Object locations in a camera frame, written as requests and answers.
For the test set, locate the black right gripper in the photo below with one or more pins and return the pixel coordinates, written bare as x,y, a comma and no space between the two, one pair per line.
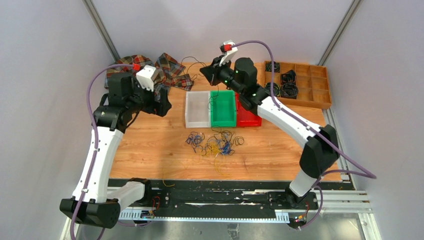
212,72

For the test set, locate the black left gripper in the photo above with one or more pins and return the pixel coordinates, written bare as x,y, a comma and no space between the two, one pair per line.
160,108

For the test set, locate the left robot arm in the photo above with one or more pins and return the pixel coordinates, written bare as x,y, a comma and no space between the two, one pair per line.
90,203

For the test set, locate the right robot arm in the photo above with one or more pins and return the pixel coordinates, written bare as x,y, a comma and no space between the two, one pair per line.
319,143

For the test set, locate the green plastic bin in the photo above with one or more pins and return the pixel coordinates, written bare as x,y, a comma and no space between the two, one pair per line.
223,111

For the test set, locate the plaid cloth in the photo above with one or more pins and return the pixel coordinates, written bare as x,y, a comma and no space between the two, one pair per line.
170,72

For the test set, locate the white plastic bin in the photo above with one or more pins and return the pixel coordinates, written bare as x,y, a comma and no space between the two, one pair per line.
197,109

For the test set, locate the red plastic bin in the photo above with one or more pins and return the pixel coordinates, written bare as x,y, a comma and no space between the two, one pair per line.
245,118

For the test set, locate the wooden compartment tray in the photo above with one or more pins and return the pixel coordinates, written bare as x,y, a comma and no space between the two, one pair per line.
312,82

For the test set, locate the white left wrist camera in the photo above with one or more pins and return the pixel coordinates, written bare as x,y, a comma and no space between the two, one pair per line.
146,77

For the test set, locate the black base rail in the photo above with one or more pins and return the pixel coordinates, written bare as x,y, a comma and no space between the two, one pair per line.
223,200

